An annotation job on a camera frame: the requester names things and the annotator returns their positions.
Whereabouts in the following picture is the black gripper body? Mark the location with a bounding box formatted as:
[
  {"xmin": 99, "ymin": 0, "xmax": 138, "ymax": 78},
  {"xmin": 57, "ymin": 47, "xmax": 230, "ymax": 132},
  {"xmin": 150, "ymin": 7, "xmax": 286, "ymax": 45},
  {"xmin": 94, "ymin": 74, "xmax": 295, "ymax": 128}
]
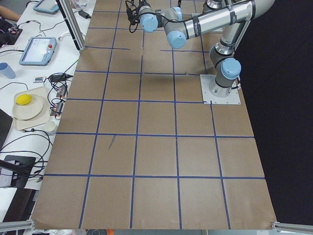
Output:
[{"xmin": 127, "ymin": 0, "xmax": 147, "ymax": 24}]

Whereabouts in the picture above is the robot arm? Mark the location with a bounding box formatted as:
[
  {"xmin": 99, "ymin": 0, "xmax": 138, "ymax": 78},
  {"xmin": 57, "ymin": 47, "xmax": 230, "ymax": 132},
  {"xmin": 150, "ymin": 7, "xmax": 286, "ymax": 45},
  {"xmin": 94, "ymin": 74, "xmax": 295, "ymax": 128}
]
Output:
[
  {"xmin": 125, "ymin": 0, "xmax": 274, "ymax": 98},
  {"xmin": 202, "ymin": 0, "xmax": 229, "ymax": 13}
]

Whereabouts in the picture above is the black power adapter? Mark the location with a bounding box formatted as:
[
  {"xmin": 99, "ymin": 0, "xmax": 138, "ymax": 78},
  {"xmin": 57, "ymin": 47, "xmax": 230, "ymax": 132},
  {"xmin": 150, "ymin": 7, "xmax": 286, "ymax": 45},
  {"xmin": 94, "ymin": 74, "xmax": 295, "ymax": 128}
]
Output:
[{"xmin": 78, "ymin": 10, "xmax": 91, "ymax": 19}]

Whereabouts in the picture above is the blue teach pendant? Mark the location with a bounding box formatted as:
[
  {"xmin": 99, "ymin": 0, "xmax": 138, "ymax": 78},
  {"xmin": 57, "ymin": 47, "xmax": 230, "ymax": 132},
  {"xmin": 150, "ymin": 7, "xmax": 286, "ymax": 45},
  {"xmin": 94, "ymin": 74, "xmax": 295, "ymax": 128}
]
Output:
[
  {"xmin": 33, "ymin": 0, "xmax": 59, "ymax": 14},
  {"xmin": 19, "ymin": 37, "xmax": 57, "ymax": 66}
]

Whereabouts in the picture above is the beige square tray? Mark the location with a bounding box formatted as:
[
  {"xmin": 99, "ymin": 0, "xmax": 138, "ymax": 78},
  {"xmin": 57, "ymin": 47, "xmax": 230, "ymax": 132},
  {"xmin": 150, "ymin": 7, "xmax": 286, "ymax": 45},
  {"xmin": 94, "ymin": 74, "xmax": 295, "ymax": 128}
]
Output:
[{"xmin": 12, "ymin": 87, "xmax": 50, "ymax": 131}]

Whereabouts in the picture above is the white paper cup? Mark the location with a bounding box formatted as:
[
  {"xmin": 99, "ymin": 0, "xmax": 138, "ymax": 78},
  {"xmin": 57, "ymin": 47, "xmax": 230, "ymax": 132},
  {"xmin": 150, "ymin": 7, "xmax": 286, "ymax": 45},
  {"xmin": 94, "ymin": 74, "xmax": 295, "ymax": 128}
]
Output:
[{"xmin": 44, "ymin": 121, "xmax": 58, "ymax": 135}]

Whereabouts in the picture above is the yellow sponge ball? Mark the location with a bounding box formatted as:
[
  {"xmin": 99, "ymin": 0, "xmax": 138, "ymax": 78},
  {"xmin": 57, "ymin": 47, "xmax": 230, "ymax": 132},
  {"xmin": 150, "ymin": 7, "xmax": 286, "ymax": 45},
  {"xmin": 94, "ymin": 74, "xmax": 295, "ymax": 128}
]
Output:
[{"xmin": 16, "ymin": 94, "xmax": 32, "ymax": 106}]

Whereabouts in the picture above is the light blue cup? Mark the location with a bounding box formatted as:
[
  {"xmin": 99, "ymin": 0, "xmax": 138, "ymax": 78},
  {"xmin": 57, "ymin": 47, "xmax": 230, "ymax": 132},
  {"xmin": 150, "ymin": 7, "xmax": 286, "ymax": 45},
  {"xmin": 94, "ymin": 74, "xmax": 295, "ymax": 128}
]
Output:
[{"xmin": 0, "ymin": 62, "xmax": 16, "ymax": 79}]

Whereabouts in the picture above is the beige round plate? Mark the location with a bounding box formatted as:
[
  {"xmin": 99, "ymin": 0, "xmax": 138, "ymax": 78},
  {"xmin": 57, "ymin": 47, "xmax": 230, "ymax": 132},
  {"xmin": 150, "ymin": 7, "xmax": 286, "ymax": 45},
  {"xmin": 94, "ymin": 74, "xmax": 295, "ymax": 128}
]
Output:
[{"xmin": 12, "ymin": 94, "xmax": 44, "ymax": 120}]

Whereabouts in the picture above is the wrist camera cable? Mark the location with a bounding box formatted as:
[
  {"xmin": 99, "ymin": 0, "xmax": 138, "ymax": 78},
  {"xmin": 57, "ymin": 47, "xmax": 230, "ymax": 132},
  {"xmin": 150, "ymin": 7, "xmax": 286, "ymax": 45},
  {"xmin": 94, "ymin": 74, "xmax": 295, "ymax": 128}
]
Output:
[{"xmin": 125, "ymin": 0, "xmax": 140, "ymax": 34}]

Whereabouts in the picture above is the aluminium frame post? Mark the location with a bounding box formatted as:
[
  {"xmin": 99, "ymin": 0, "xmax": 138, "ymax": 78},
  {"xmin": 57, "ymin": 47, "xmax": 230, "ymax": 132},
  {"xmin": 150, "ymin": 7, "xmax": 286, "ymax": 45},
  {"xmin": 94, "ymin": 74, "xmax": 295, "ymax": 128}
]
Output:
[{"xmin": 56, "ymin": 0, "xmax": 86, "ymax": 51}]

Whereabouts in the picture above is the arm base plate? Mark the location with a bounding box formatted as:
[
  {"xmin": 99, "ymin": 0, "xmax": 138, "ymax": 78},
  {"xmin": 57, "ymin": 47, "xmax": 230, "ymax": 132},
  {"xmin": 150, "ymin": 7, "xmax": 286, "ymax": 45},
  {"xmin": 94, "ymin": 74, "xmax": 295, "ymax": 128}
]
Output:
[{"xmin": 200, "ymin": 74, "xmax": 241, "ymax": 105}]

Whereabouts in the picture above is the black camera stand base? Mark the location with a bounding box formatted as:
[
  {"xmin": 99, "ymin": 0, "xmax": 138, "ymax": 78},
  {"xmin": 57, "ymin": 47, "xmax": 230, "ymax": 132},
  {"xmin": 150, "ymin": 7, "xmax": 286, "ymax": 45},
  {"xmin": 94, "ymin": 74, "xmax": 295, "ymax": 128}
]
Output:
[{"xmin": 0, "ymin": 155, "xmax": 36, "ymax": 188}]

